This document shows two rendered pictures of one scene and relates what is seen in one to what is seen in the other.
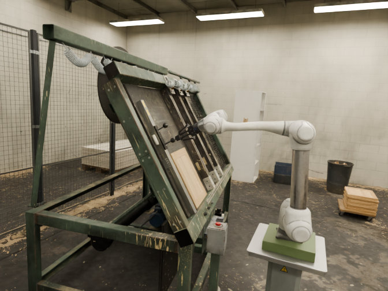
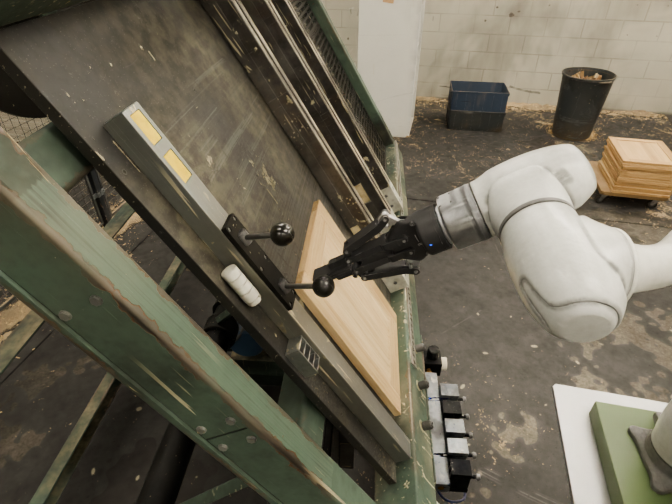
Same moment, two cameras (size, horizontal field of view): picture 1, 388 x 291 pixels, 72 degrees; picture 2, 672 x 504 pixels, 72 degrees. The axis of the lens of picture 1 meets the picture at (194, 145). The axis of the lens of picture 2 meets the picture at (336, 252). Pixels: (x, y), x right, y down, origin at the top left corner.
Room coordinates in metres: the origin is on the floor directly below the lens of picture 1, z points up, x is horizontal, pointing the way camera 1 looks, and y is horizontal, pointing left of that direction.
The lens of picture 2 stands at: (1.37, 0.24, 1.94)
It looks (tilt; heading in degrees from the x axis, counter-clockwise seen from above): 36 degrees down; 350
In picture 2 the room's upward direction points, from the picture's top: straight up
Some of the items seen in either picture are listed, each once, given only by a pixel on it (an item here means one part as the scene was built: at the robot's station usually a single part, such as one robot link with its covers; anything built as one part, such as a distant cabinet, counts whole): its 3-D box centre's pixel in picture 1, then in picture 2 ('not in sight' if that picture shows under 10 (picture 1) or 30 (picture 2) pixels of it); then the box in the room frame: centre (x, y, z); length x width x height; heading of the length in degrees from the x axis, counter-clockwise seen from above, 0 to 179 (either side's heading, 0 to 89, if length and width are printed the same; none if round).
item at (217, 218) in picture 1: (217, 228); (445, 422); (2.13, -0.24, 0.69); 0.50 x 0.14 x 0.24; 165
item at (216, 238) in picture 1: (217, 238); not in sight; (1.68, -0.19, 0.84); 0.12 x 0.12 x 0.18; 75
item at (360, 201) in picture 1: (355, 202); (628, 170); (4.42, -2.82, 0.20); 0.61 x 0.53 x 0.40; 157
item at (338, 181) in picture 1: (338, 176); (579, 104); (5.68, -3.16, 0.33); 0.52 x 0.51 x 0.65; 157
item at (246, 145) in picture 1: (247, 135); (392, 27); (6.29, -1.24, 1.03); 0.61 x 0.58 x 2.05; 157
